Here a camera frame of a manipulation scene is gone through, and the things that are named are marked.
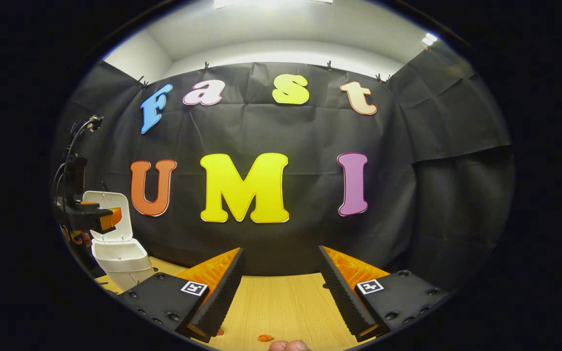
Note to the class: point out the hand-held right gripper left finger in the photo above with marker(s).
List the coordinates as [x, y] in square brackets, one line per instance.
[222, 297]

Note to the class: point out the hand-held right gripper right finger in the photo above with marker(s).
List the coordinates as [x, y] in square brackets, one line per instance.
[344, 297]

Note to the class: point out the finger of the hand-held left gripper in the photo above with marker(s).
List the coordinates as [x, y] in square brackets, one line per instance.
[90, 203]
[93, 217]

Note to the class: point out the white desktop garbage bin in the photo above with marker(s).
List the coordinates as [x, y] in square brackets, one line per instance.
[120, 256]

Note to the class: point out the wooden desktop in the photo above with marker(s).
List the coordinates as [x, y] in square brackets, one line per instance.
[281, 307]

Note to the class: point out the black backdrop cloth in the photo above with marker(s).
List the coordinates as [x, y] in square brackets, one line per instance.
[310, 126]

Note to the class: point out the ceiling light panel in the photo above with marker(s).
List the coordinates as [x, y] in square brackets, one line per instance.
[271, 3]
[429, 40]

